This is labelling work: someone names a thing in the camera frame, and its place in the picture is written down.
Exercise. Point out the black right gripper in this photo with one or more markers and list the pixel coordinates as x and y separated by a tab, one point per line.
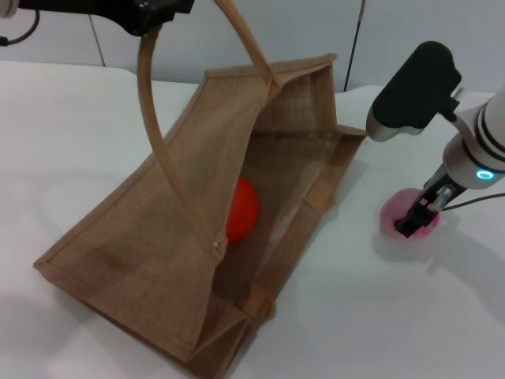
442	189

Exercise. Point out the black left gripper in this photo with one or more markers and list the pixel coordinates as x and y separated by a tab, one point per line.
79	6

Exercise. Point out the pink peach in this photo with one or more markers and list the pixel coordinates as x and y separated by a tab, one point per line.
390	211

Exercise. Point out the orange fruit with stem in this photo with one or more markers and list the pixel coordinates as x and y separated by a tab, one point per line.
244	213

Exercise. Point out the brown jute handbag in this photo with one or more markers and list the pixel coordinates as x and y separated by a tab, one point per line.
158	237

